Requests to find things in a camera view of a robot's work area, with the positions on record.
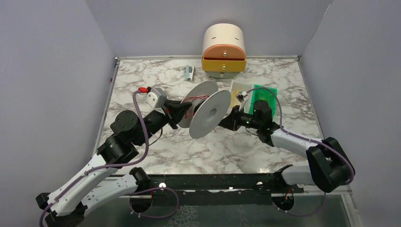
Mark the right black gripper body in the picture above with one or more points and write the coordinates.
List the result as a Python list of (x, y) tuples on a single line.
[(233, 117)]

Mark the green plastic bin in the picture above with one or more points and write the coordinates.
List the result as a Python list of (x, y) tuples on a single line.
[(261, 94)]

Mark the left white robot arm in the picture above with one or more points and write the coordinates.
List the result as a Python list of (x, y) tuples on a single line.
[(113, 171)]

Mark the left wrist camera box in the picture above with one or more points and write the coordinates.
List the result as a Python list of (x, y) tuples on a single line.
[(155, 97)]

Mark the aluminium table frame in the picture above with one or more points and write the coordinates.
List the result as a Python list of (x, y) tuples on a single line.
[(222, 151)]

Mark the cream mini drawer cabinet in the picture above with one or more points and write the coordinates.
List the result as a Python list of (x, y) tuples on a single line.
[(223, 51)]

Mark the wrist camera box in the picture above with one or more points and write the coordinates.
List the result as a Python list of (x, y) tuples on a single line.
[(155, 97), (242, 97)]

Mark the white plastic bin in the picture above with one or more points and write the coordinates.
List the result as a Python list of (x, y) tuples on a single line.
[(235, 88)]

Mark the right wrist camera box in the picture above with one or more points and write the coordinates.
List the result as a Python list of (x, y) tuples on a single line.
[(242, 97)]

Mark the white plastic cable spool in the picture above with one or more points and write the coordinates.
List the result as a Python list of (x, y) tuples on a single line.
[(209, 106)]

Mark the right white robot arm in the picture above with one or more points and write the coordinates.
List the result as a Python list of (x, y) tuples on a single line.
[(328, 166)]

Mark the small teal white clip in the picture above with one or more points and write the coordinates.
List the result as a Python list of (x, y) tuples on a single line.
[(189, 72)]

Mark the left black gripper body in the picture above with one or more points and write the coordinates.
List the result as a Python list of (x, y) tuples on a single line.
[(172, 112)]

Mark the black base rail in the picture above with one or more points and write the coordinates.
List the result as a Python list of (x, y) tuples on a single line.
[(212, 189)]

